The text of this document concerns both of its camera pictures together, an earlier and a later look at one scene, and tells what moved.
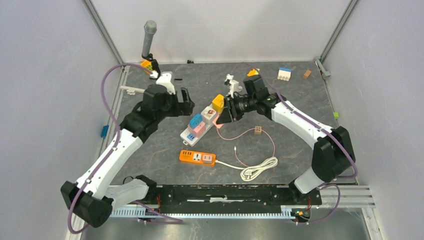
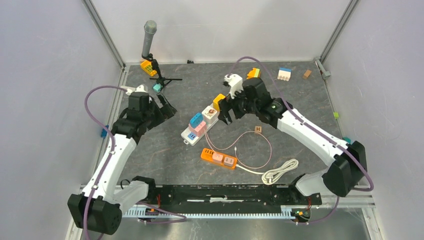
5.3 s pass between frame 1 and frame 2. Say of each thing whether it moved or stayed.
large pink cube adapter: stayed
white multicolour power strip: stayed
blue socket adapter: stayed
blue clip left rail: stayed
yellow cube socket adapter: stayed
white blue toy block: stayed
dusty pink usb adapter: moved
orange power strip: moved
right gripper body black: stayed
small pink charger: moved
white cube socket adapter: stayed
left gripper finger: moved
